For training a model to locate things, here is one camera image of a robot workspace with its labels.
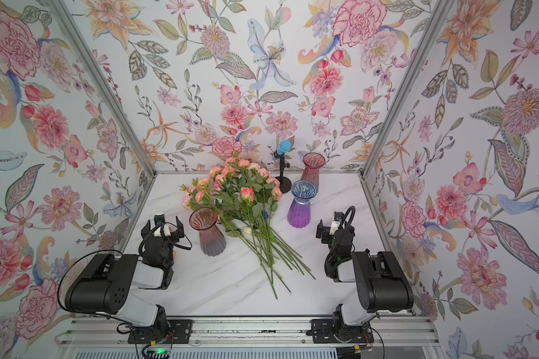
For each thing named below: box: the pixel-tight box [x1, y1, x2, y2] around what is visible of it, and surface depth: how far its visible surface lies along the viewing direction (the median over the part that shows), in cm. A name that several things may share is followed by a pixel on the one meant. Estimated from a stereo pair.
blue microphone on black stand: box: [272, 139, 292, 194], surface depth 112 cm
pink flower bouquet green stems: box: [181, 156, 316, 300], surface depth 102 cm
